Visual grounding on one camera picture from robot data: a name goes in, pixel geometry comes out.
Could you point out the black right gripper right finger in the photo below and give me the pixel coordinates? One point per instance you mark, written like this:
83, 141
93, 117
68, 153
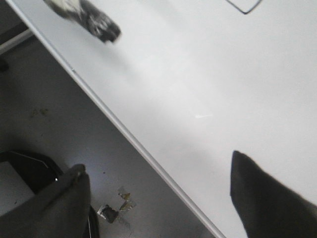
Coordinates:
266, 207

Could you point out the white whiteboard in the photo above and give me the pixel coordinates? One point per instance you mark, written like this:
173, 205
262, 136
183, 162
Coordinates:
190, 81

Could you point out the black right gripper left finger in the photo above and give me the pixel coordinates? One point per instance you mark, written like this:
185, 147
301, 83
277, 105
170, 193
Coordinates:
61, 210

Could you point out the torn foil floor scraps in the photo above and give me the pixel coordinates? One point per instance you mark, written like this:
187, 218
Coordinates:
118, 206

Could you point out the white black whiteboard marker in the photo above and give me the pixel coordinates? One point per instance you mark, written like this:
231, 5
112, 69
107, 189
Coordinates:
88, 16

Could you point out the white metal frame bar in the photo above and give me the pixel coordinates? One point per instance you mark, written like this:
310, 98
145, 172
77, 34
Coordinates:
16, 40

